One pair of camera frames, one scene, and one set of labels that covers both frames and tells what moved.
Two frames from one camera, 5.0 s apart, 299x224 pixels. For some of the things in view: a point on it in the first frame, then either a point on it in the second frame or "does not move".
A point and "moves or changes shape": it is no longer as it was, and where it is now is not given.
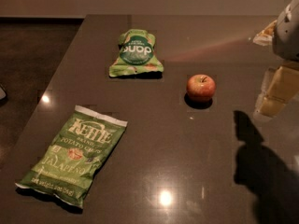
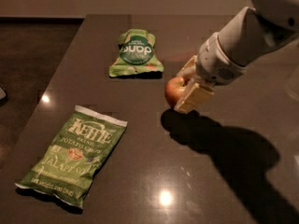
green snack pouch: x=136 y=54 does not move
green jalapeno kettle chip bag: x=69 y=166 does not move
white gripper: x=288 y=35 -> x=214 y=63
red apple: x=200 y=88 moves or changes shape
